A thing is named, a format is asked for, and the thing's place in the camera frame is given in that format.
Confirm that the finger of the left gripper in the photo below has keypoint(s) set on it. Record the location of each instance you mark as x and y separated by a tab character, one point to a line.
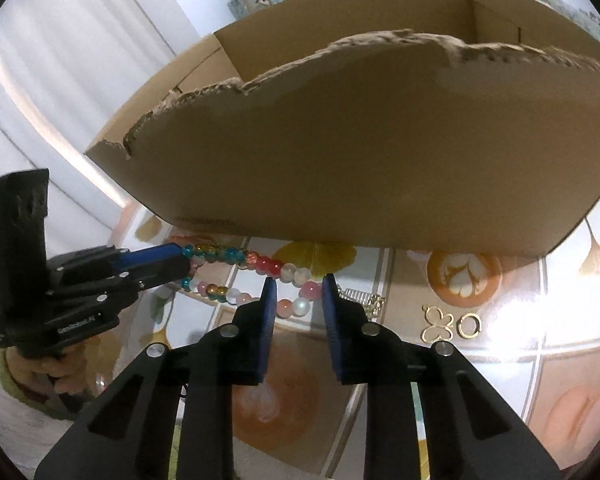
149	275
150	255

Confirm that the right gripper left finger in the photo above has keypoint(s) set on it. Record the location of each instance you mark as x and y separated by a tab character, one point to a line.
171	402

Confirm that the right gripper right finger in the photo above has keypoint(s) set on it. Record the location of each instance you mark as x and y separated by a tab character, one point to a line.
471	431

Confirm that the white green fluffy blanket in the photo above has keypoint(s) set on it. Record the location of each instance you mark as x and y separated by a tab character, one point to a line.
29	424

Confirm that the white curtain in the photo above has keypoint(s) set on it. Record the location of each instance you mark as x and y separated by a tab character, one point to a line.
66	66

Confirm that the brown cardboard box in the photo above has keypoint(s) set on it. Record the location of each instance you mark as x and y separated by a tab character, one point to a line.
452	125

